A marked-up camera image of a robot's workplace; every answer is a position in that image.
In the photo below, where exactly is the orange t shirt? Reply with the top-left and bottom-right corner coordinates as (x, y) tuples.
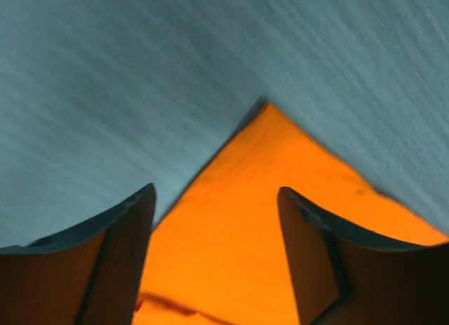
(133, 103), (448, 324)

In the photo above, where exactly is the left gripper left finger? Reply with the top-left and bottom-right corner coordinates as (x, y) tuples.
(1, 184), (156, 325)

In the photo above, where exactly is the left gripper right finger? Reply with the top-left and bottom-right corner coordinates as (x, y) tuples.
(277, 187), (448, 324)

